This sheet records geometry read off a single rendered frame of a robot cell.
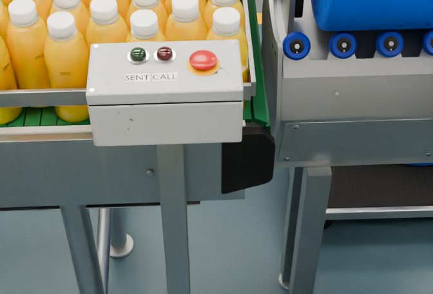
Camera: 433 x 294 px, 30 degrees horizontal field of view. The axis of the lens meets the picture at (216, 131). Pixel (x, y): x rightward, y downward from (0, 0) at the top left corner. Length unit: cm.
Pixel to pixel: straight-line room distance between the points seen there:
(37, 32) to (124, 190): 31
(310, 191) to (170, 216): 41
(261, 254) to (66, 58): 115
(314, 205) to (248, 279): 57
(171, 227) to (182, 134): 25
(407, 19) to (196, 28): 32
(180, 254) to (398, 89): 45
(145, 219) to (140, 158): 99
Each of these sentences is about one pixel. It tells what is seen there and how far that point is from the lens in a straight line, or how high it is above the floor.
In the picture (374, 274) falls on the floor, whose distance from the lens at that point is 220.
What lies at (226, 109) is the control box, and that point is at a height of 107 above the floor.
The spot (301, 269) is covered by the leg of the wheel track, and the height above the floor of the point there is 31.
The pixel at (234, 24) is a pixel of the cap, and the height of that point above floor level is 108.
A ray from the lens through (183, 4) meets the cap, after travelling 119.
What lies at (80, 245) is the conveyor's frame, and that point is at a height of 61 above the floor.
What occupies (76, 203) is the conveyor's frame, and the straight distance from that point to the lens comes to 138.
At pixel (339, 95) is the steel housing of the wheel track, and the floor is 87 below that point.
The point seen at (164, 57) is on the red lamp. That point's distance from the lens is 106.
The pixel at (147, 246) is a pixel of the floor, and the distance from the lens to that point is 222.
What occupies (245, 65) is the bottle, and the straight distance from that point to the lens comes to 121.
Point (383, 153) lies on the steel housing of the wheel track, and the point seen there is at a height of 67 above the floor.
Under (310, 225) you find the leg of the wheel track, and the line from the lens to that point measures 168.
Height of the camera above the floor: 181
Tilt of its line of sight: 47 degrees down
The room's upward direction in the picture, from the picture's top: straight up
